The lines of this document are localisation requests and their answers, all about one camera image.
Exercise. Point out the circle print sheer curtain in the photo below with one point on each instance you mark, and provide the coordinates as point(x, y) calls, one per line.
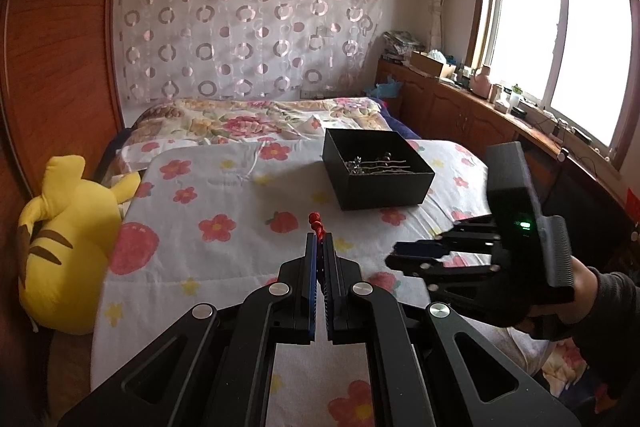
point(250, 32)

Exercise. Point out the silver beaded hairpins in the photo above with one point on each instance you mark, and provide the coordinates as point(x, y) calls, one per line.
point(356, 164)

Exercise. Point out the wooden cabinet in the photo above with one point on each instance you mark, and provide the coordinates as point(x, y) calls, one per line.
point(445, 107)

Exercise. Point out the yellow plush toy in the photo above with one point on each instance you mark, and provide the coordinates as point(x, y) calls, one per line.
point(60, 257)

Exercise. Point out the stack of folded papers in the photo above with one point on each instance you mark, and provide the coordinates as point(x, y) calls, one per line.
point(402, 44)

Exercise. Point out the floral quilt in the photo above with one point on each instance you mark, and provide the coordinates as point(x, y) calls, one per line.
point(240, 122)

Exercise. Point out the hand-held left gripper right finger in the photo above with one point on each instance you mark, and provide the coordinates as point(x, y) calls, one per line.
point(342, 289)

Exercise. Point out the black jewelry box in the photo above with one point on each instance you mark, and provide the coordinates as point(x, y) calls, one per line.
point(380, 193)

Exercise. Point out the window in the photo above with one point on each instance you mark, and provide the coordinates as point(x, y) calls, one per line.
point(590, 57)

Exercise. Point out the strawberry print bed sheet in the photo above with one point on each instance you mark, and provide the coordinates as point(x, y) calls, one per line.
point(225, 187)

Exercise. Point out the green capped bottle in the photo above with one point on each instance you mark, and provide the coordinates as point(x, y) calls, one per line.
point(515, 99)

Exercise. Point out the wooden wardrobe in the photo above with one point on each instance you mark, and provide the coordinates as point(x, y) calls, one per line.
point(60, 57)

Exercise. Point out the dark blue blanket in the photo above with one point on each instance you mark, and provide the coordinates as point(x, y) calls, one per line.
point(400, 127)

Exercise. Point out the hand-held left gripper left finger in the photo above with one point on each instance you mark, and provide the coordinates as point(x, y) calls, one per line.
point(312, 272)

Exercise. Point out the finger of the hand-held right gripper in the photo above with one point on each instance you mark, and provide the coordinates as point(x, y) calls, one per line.
point(415, 253)
point(465, 233)

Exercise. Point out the person's right forearm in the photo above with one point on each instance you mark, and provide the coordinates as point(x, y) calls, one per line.
point(610, 317)

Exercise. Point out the person's right hand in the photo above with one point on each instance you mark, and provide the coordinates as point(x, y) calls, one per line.
point(582, 279)

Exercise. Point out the white power strip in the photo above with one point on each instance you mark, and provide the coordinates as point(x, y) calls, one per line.
point(557, 131)

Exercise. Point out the white plastic bag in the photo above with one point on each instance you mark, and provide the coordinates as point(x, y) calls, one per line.
point(436, 55)

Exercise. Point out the small black device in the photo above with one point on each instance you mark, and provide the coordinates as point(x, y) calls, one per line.
point(517, 111)

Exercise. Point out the teal plastic bag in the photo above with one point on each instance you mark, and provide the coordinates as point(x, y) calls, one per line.
point(387, 89)

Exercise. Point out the cardboard box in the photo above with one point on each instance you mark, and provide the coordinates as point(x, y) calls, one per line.
point(427, 65)

